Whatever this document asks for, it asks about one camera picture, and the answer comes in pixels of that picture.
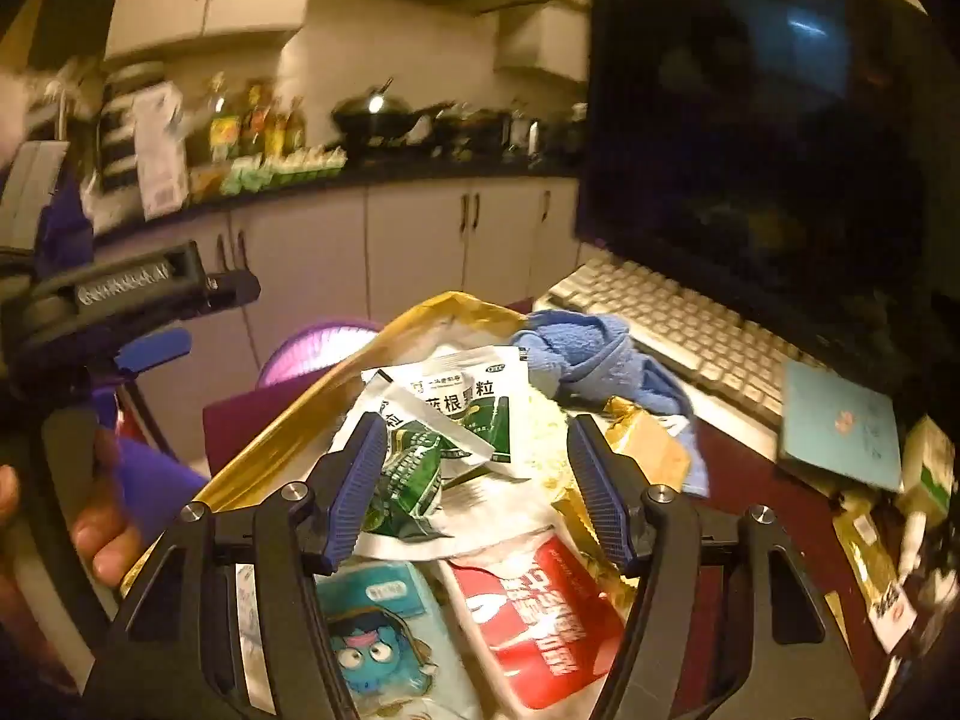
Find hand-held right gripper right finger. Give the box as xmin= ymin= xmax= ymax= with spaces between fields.
xmin=564 ymin=415 xmax=865 ymax=720

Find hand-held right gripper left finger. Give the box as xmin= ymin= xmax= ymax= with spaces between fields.
xmin=82 ymin=412 xmax=391 ymax=720

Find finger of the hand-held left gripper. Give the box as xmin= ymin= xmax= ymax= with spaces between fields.
xmin=90 ymin=328 xmax=193 ymax=391
xmin=199 ymin=270 xmax=262 ymax=314

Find green white medicine sachet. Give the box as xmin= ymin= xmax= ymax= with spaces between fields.
xmin=360 ymin=345 xmax=531 ymax=482
xmin=330 ymin=382 xmax=542 ymax=565

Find light blue frayed cloth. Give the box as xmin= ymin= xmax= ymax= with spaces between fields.
xmin=660 ymin=382 xmax=713 ymax=500

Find light blue cartoon packet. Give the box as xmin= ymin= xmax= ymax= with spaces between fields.
xmin=315 ymin=559 xmax=482 ymax=720

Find red white packet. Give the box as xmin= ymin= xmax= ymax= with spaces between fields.
xmin=439 ymin=531 xmax=629 ymax=713

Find blue terry towel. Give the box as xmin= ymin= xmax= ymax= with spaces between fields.
xmin=514 ymin=311 xmax=695 ymax=421

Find person's left hand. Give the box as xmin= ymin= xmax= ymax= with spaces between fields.
xmin=70 ymin=427 xmax=145 ymax=592

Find purple stool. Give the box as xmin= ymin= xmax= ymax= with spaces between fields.
xmin=255 ymin=321 xmax=385 ymax=391

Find row of green packages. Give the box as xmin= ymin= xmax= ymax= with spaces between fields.
xmin=225 ymin=145 xmax=350 ymax=194

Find white paper bag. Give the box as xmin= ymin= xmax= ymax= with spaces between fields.
xmin=131 ymin=82 xmax=190 ymax=220

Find black white striped container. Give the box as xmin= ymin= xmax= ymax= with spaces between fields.
xmin=97 ymin=62 xmax=164 ymax=194

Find beige keyboard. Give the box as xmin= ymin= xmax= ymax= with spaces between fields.
xmin=534 ymin=255 xmax=797 ymax=460

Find white lower cabinets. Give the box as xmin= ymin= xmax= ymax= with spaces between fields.
xmin=97 ymin=176 xmax=582 ymax=466

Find black wok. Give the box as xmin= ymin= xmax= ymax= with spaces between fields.
xmin=330 ymin=77 xmax=458 ymax=149

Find light blue notebook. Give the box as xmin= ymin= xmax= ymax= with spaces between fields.
xmin=776 ymin=360 xmax=906 ymax=494

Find gold packet with white end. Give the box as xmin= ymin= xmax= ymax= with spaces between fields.
xmin=832 ymin=502 xmax=921 ymax=653

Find dark cooking pot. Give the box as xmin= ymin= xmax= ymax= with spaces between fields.
xmin=435 ymin=101 xmax=512 ymax=152

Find small white bottle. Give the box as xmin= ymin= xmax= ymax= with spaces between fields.
xmin=896 ymin=510 xmax=931 ymax=572

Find green white medicine box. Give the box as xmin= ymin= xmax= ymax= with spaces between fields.
xmin=896 ymin=416 xmax=959 ymax=535

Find metal kettle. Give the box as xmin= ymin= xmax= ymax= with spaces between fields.
xmin=510 ymin=101 xmax=550 ymax=160

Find black monitor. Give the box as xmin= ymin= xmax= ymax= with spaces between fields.
xmin=574 ymin=0 xmax=947 ymax=421

